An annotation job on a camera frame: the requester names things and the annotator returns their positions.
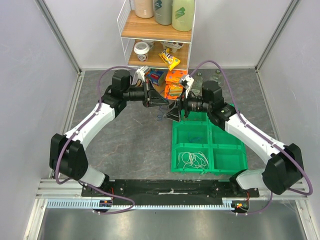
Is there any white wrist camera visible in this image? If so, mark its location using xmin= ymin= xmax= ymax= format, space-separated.
xmin=179 ymin=74 xmax=194 ymax=98
xmin=135 ymin=66 xmax=151 ymax=83

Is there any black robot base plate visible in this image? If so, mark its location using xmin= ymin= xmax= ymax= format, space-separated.
xmin=99 ymin=179 xmax=260 ymax=202

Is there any light blue cable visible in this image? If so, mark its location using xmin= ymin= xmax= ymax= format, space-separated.
xmin=186 ymin=132 xmax=202 ymax=142

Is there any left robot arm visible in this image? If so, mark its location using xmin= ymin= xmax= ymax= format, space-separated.
xmin=49 ymin=66 xmax=169 ymax=197

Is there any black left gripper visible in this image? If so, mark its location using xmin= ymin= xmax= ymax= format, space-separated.
xmin=123 ymin=79 xmax=169 ymax=108

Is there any right glass bottle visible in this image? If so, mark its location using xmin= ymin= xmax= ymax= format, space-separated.
xmin=211 ymin=69 xmax=224 ymax=87

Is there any green compartment bin tray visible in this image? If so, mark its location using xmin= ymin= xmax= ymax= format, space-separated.
xmin=171 ymin=112 xmax=248 ymax=175

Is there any orange sponge package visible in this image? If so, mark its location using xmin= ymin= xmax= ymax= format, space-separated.
xmin=164 ymin=69 xmax=188 ymax=100

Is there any beige bottle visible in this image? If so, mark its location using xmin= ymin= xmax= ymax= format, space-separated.
xmin=134 ymin=0 xmax=154 ymax=19

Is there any left glass bottle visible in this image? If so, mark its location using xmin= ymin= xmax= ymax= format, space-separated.
xmin=192 ymin=71 xmax=203 ymax=95

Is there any yellow candy bag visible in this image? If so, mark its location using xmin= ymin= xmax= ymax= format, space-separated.
xmin=158 ymin=48 xmax=181 ymax=71

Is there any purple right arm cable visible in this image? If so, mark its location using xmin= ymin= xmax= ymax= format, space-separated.
xmin=188 ymin=59 xmax=314 ymax=216

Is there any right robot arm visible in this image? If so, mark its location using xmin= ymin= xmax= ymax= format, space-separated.
xmin=165 ymin=75 xmax=304 ymax=197

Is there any white slotted cable duct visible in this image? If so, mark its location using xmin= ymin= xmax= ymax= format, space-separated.
xmin=46 ymin=198 xmax=235 ymax=211

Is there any grey green bottle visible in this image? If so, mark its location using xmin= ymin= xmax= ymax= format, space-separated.
xmin=154 ymin=0 xmax=173 ymax=26

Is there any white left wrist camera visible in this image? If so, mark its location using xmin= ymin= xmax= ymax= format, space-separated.
xmin=135 ymin=66 xmax=151 ymax=83

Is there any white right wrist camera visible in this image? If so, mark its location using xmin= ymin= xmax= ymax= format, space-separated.
xmin=179 ymin=74 xmax=194 ymax=98

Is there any glass bottle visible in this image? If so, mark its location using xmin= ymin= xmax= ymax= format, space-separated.
xmin=211 ymin=69 xmax=224 ymax=87
xmin=192 ymin=71 xmax=203 ymax=95

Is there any white yogurt cup pack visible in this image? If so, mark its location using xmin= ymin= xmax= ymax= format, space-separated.
xmin=160 ymin=41 xmax=184 ymax=53

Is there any white wire wooden shelf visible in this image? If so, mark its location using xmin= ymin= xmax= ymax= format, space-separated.
xmin=117 ymin=0 xmax=194 ymax=71

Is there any white paper coffee cup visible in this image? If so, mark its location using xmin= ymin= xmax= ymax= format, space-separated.
xmin=133 ymin=41 xmax=150 ymax=62

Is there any light green bottle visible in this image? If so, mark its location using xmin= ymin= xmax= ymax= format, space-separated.
xmin=172 ymin=0 xmax=195 ymax=32

